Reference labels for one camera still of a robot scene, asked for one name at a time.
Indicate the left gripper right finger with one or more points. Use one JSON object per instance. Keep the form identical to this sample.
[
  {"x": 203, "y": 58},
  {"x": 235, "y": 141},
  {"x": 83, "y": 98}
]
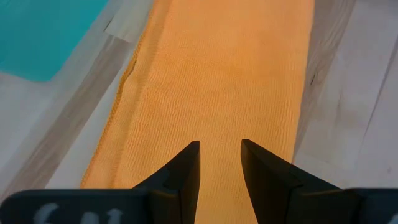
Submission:
[{"x": 280, "y": 199}]

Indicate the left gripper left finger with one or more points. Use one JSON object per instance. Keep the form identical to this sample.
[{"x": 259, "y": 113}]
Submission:
[{"x": 168, "y": 202}]

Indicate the orange microfiber towel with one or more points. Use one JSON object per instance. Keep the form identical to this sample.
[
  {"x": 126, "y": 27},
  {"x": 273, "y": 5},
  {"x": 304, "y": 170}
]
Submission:
[{"x": 217, "y": 77}]

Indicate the teal translucent plastic basket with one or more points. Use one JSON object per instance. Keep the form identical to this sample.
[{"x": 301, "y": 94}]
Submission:
[{"x": 37, "y": 34}]

